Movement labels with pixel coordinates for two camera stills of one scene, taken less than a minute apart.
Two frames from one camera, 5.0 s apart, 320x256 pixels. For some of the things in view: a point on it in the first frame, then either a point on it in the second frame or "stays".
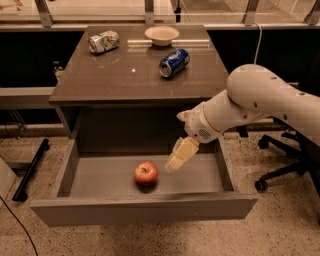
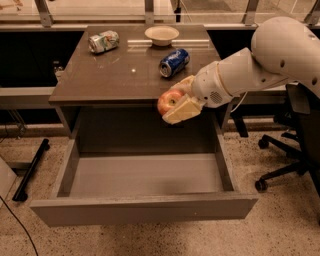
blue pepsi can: x=174 y=62 stays
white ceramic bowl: x=161 y=35 stays
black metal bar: x=21 y=192 stays
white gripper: x=197 y=124 -> x=207 y=86
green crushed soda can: x=104 y=41 stays
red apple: x=146 y=173 -> x=168 y=99
